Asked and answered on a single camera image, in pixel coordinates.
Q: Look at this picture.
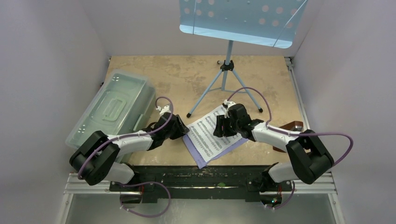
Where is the white sheet music page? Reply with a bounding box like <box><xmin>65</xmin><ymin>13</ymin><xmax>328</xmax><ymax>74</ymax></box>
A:
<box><xmin>185</xmin><ymin>105</ymin><xmax>242</xmax><ymax>151</ymax></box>

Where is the purple paper sheet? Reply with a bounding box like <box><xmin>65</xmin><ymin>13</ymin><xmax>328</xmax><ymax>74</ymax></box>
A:
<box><xmin>183</xmin><ymin>136</ymin><xmax>248</xmax><ymax>168</ymax></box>

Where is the light blue music stand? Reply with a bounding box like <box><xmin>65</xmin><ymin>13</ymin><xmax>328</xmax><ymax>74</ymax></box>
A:
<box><xmin>179</xmin><ymin>0</ymin><xmax>308</xmax><ymax>118</ymax></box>

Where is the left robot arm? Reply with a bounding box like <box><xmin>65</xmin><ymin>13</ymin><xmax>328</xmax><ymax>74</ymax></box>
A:
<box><xmin>69</xmin><ymin>112</ymin><xmax>189</xmax><ymax>191</ymax></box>

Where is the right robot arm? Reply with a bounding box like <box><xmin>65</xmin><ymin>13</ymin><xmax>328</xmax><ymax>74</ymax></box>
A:
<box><xmin>213</xmin><ymin>101</ymin><xmax>335</xmax><ymax>190</ymax></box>

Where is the clear plastic storage bin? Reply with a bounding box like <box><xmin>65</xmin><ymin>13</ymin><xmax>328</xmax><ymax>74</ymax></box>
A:
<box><xmin>65</xmin><ymin>69</ymin><xmax>156</xmax><ymax>150</ymax></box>

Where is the brown metronome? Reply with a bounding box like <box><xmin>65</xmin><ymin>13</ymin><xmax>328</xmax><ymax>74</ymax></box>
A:
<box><xmin>273</xmin><ymin>121</ymin><xmax>304</xmax><ymax>153</ymax></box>

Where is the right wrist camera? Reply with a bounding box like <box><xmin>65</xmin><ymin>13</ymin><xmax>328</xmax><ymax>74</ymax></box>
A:
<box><xmin>222</xmin><ymin>99</ymin><xmax>235</xmax><ymax>110</ymax></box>

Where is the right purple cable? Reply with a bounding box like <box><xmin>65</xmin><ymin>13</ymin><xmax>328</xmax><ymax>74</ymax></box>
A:
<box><xmin>226</xmin><ymin>86</ymin><xmax>354</xmax><ymax>211</ymax></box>

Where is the purple cable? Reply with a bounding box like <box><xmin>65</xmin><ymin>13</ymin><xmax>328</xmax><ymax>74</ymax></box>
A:
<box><xmin>226</xmin><ymin>86</ymin><xmax>354</xmax><ymax>211</ymax></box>
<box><xmin>77</xmin><ymin>96</ymin><xmax>175</xmax><ymax>218</ymax></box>

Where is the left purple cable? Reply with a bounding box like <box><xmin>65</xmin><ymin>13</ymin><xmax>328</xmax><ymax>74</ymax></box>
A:
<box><xmin>77</xmin><ymin>96</ymin><xmax>175</xmax><ymax>218</ymax></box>

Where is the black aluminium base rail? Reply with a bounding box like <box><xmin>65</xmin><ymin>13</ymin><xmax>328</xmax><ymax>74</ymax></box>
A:
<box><xmin>64</xmin><ymin>165</ymin><xmax>336</xmax><ymax>204</ymax></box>

